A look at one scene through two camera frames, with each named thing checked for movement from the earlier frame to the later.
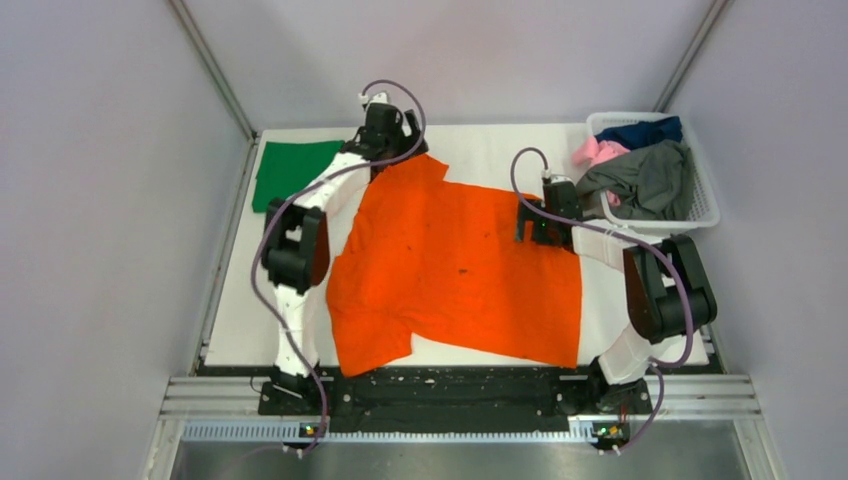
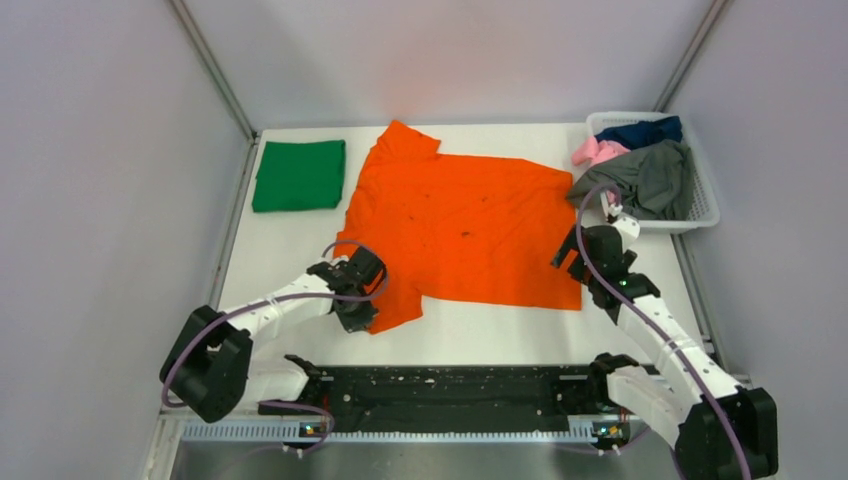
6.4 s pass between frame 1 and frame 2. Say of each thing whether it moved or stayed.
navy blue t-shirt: stayed
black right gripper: moved
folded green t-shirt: stayed
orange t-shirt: moved
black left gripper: moved
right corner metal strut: stayed
